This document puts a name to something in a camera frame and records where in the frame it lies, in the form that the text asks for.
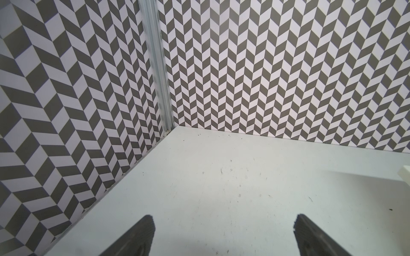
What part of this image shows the white plastic wrap dispenser box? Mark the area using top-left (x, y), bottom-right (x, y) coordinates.
top-left (398, 165), bottom-right (410, 186)

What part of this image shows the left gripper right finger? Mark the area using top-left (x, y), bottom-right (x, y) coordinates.
top-left (294, 214), bottom-right (351, 256)

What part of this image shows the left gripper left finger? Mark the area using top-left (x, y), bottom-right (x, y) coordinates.
top-left (100, 215), bottom-right (155, 256)

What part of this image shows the aluminium corner post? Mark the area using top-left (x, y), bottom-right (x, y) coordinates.
top-left (138, 1), bottom-right (175, 134)

